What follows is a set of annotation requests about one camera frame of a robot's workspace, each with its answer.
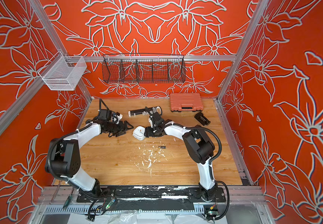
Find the small black holder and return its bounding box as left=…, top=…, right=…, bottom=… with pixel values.
left=194, top=112, right=211, bottom=126

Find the white wire mesh basket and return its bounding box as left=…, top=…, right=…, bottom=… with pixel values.
left=38, top=55, right=87, bottom=91

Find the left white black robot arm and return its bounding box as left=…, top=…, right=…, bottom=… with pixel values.
left=45, top=119, right=134, bottom=200

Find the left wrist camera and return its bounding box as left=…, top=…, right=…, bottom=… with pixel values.
left=97, top=99, right=123, bottom=124

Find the black wire wall basket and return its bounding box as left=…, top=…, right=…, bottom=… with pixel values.
left=102, top=54, right=186, bottom=84

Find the red plastic tool case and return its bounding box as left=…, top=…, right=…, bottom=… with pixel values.
left=169, top=93, right=203, bottom=112

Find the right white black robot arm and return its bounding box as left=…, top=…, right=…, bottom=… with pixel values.
left=144, top=113, right=228, bottom=202

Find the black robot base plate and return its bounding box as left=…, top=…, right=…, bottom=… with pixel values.
left=76, top=186, right=226, bottom=203

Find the green handled screwdriver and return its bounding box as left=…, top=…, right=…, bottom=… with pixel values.
left=63, top=188, right=74, bottom=210

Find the black white hand tool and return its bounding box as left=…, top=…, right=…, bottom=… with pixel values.
left=128, top=106, right=162, bottom=117

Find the white alarm device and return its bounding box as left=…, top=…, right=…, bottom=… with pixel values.
left=132, top=126, right=146, bottom=141

